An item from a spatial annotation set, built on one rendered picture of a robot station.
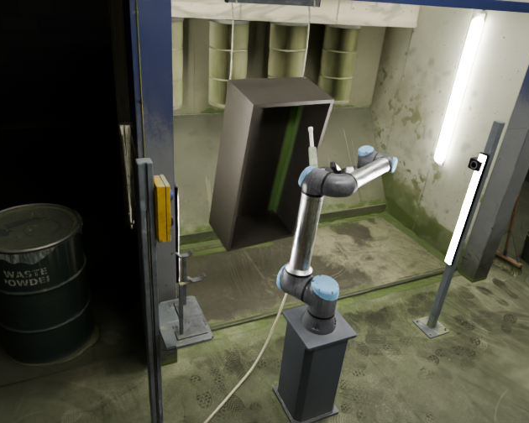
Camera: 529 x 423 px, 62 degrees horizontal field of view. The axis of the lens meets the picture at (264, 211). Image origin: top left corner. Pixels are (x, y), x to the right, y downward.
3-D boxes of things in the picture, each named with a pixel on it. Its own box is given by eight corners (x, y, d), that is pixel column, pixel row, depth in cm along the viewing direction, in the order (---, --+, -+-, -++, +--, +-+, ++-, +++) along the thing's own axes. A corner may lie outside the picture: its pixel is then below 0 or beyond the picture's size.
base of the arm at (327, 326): (343, 330, 242) (345, 315, 237) (312, 338, 234) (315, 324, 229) (324, 307, 257) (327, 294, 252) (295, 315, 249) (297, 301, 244)
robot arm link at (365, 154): (380, 147, 259) (378, 164, 267) (362, 142, 265) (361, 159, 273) (373, 155, 253) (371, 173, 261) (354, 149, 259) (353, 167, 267)
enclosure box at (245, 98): (208, 222, 355) (228, 79, 282) (273, 209, 383) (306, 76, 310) (227, 252, 333) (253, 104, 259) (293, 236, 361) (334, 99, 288)
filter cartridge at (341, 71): (317, 114, 431) (329, 22, 393) (309, 105, 463) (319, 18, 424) (353, 115, 437) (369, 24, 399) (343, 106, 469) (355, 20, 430)
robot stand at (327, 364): (338, 413, 269) (358, 334, 239) (294, 430, 257) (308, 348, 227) (313, 375, 293) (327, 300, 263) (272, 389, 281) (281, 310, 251)
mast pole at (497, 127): (426, 325, 346) (493, 120, 269) (430, 324, 348) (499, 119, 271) (430, 330, 342) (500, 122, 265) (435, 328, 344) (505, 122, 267)
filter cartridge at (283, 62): (287, 107, 449) (295, 18, 411) (308, 116, 421) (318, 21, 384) (256, 109, 431) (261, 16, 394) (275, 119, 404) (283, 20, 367)
